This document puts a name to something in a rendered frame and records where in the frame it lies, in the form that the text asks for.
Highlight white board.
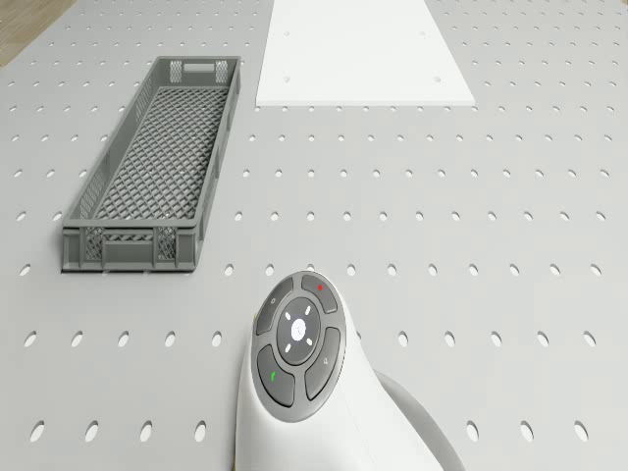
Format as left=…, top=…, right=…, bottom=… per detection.
left=254, top=0, right=478, bottom=108

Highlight dark grey basket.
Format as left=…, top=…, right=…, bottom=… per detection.
left=61, top=54, right=243, bottom=275

